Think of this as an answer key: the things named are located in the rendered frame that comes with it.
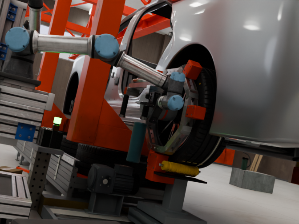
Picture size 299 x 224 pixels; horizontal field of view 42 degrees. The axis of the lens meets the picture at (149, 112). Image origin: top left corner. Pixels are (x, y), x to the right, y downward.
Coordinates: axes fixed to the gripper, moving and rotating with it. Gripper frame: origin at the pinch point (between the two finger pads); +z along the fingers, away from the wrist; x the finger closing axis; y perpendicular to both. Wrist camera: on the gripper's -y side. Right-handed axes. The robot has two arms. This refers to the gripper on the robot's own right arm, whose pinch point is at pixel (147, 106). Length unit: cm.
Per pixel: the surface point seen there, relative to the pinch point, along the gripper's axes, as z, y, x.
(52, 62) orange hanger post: 253, 44, 12
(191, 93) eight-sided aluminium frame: -9.9, 12.5, -21.8
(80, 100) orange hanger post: 60, -2, 22
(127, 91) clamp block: 31.7, 8.5, 1.3
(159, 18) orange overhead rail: 541, 233, -235
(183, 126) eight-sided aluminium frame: -9.9, -6.9, -20.7
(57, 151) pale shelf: 54, -39, 31
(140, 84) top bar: 19.0, 13.5, -1.4
